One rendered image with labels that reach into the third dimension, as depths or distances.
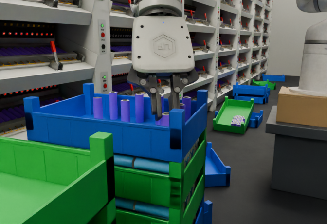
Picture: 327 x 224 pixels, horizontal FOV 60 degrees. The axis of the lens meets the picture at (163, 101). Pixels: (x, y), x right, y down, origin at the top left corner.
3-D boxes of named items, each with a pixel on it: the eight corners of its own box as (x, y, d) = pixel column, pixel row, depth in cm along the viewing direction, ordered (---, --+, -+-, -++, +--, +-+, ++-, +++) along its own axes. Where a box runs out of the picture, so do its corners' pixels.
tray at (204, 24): (213, 32, 223) (220, 15, 218) (181, 30, 171) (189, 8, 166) (191, 24, 230) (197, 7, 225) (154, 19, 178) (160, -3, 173)
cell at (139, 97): (145, 121, 64) (144, 92, 63) (141, 123, 62) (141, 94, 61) (137, 120, 65) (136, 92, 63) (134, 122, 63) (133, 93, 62)
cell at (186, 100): (191, 125, 60) (191, 96, 59) (189, 128, 59) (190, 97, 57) (183, 124, 61) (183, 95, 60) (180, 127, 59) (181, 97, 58)
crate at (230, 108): (244, 134, 178) (244, 124, 174) (213, 129, 188) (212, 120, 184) (254, 108, 200) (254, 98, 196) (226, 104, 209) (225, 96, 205)
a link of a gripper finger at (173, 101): (170, 76, 46) (173, 117, 45) (189, 76, 47) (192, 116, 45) (166, 82, 49) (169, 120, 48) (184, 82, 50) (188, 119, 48)
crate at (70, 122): (207, 125, 62) (208, 89, 60) (180, 163, 43) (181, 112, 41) (89, 114, 72) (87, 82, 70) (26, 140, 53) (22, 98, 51)
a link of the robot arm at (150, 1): (133, -10, 46) (134, 7, 45) (186, -9, 47) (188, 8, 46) (130, 16, 54) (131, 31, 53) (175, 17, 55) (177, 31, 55)
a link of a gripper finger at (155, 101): (139, 77, 45) (142, 118, 44) (159, 76, 46) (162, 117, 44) (138, 83, 48) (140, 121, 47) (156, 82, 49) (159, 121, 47)
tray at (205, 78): (211, 81, 231) (218, 65, 226) (180, 94, 179) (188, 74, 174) (190, 71, 238) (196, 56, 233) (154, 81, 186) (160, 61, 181)
